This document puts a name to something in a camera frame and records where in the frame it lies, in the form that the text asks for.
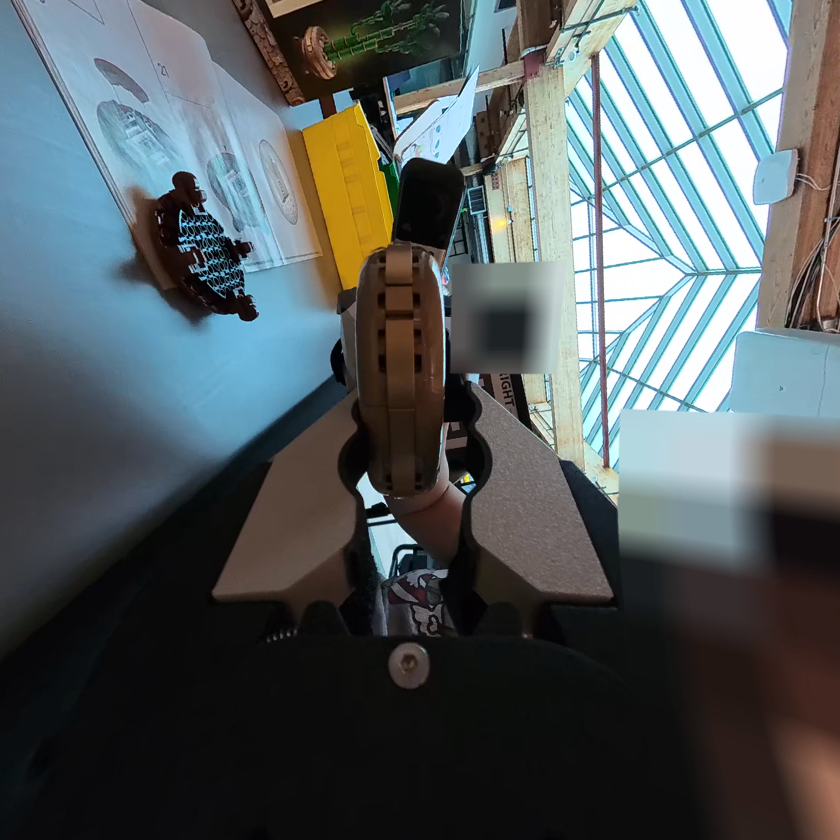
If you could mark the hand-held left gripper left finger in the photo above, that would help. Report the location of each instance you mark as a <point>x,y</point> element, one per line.
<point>289,531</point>

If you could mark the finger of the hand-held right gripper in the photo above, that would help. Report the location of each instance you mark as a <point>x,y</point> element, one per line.
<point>346,321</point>

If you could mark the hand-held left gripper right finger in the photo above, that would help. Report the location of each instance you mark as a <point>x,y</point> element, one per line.
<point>531,518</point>

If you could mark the round tan brick-built disc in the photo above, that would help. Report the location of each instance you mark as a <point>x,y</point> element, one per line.
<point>400,367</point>

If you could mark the person's right forearm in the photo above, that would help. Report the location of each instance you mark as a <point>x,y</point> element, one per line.
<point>433,518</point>

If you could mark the pale desk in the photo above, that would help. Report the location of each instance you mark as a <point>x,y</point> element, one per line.
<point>79,361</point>

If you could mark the green plastic bin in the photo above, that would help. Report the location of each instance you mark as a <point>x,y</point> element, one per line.
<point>392,180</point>

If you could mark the yellow plastic bin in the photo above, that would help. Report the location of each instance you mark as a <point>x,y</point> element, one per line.
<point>348,190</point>

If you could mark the white paper sheet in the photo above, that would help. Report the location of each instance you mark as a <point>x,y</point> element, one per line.
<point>453,111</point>

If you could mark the grey printed sweatshirt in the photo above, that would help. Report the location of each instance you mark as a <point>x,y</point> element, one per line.
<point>413,604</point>

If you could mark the dark brown round brick plate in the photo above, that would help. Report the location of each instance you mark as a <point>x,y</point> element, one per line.
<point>203,256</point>

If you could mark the dark box with bamboo picture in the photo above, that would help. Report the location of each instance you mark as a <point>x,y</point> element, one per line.
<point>367,39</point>

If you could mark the building instruction booklet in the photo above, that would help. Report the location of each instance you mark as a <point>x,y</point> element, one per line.
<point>164,111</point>

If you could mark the wooden post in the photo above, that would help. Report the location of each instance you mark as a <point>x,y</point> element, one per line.
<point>551,262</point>

